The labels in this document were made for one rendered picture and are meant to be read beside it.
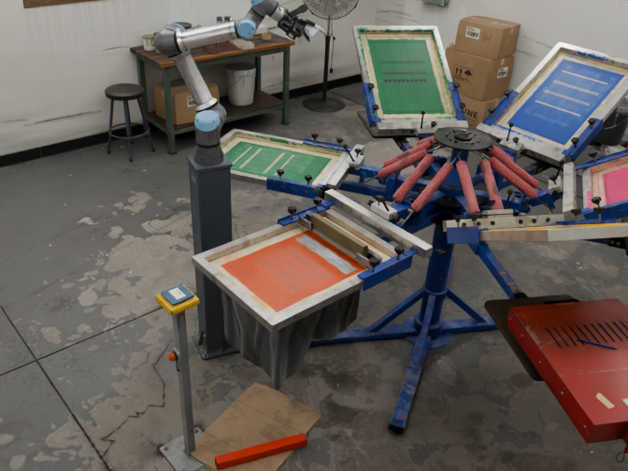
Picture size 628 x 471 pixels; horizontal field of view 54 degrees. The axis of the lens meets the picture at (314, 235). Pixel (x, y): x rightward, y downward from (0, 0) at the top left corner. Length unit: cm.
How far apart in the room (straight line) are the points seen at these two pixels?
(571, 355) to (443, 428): 128
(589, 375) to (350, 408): 154
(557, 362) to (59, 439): 236
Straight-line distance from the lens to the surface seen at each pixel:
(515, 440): 353
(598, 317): 257
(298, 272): 273
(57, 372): 381
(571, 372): 227
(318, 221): 293
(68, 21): 605
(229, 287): 259
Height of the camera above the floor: 253
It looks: 32 degrees down
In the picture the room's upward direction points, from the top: 3 degrees clockwise
